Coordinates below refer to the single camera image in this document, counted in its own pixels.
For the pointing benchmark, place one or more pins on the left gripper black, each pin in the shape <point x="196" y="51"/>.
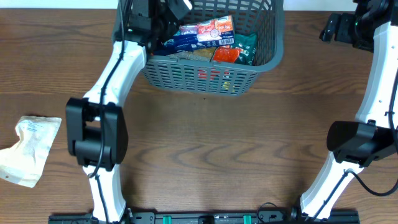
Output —
<point x="162" y="8"/>

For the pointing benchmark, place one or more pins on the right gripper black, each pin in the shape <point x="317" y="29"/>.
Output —
<point x="328" y="28"/>

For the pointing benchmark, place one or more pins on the Kleenex tissue multipack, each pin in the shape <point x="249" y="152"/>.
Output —
<point x="212" y="33"/>

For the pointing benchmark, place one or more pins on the grey plastic basket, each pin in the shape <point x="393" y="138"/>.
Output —
<point x="265" y="18"/>

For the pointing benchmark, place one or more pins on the red tan pasta packet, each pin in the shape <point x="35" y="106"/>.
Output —
<point x="220" y="54"/>

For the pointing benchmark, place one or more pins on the green Nescafe coffee bag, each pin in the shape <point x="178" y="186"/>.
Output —
<point x="247" y="45"/>

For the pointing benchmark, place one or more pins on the beige paper pouch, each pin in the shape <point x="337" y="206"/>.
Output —
<point x="23" y="163"/>

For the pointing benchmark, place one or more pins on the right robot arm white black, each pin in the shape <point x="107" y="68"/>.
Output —
<point x="372" y="136"/>

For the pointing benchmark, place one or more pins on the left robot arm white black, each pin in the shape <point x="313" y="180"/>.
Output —
<point x="96" y="129"/>

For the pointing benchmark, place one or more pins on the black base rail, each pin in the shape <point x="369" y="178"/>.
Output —
<point x="264" y="216"/>

